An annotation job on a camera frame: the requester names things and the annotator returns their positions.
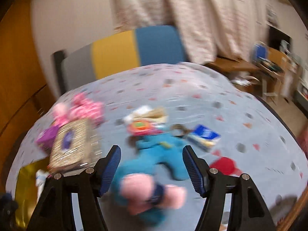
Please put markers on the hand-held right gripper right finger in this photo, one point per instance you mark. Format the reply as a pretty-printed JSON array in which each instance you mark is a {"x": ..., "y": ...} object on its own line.
[{"x": 193, "y": 170}]

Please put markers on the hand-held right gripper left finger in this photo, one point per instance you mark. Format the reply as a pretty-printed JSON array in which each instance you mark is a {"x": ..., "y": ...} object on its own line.
[{"x": 111, "y": 169}]

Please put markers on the red plush doll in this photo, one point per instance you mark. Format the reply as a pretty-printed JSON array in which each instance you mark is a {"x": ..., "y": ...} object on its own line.
[{"x": 222, "y": 164}]

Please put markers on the blue plush toy pink dress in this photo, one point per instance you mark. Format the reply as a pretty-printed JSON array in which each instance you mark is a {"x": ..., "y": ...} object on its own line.
[{"x": 158, "y": 154}]

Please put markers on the pink towel navy band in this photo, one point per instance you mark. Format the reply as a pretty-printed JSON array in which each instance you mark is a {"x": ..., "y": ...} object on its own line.
[{"x": 144, "y": 190}]

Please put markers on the gold tin box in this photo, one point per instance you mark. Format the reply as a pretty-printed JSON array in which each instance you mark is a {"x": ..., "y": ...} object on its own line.
[{"x": 26, "y": 180}]

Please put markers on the blue white packet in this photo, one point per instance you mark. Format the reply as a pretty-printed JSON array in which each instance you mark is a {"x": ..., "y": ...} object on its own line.
[{"x": 204, "y": 133}]

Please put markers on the glittery gold box lid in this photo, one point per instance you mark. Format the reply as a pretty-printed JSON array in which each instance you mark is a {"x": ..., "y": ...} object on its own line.
[{"x": 72, "y": 154}]

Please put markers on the orange green small toy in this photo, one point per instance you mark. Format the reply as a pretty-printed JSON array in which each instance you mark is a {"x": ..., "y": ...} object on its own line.
[{"x": 139, "y": 126}]

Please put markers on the pink spotted plush toy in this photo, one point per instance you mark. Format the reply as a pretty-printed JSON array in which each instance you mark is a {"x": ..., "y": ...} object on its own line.
[{"x": 86, "y": 108}]

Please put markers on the beige white cloth bundle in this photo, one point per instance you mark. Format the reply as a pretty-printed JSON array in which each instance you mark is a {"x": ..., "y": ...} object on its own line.
[{"x": 149, "y": 112}]

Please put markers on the white folded pad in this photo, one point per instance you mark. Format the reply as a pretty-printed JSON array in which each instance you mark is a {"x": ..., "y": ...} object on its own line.
[{"x": 42, "y": 180}]

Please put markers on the purple cardboard box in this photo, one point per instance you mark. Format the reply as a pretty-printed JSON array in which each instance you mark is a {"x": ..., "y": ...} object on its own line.
[{"x": 47, "y": 137}]

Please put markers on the patterned light bed sheet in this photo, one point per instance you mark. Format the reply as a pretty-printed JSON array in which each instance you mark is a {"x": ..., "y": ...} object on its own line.
[{"x": 192, "y": 93}]

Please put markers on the wooden desk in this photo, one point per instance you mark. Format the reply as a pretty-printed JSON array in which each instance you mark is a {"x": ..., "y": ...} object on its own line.
[{"x": 231, "y": 66}]

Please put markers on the light wooden chair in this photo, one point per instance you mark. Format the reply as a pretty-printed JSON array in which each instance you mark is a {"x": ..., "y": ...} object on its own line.
[{"x": 267, "y": 86}]

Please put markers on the grey yellow blue headboard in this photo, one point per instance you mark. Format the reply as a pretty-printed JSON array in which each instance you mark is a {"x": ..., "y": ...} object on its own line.
[{"x": 113, "y": 50}]

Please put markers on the blue desk item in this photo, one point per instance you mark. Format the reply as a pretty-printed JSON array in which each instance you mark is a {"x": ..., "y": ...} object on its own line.
[{"x": 259, "y": 52}]

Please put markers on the wooden wardrobe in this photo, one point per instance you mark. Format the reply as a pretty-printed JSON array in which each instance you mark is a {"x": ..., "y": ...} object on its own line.
[{"x": 19, "y": 65}]

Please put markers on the pale patterned curtain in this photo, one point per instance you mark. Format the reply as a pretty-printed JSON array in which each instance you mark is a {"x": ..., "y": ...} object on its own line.
[{"x": 192, "y": 16}]

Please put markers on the black monitor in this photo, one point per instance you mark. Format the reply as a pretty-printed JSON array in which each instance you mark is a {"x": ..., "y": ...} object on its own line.
[{"x": 279, "y": 37}]

